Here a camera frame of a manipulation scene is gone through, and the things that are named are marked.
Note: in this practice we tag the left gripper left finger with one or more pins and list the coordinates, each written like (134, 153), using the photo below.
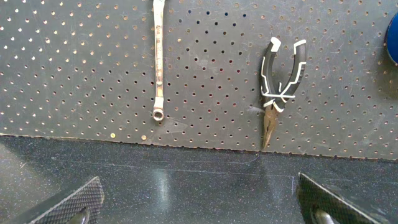
(74, 205)

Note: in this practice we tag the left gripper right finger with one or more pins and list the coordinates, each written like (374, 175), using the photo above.
(323, 202)

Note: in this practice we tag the black and white pliers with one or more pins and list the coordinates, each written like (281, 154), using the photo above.
(270, 121)

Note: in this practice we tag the wrench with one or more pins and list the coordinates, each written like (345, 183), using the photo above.
(158, 62)

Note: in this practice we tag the roll of blue tape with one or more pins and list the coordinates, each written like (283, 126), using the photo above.
(393, 40)

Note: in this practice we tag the black pegboard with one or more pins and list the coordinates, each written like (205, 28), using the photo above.
(77, 62)

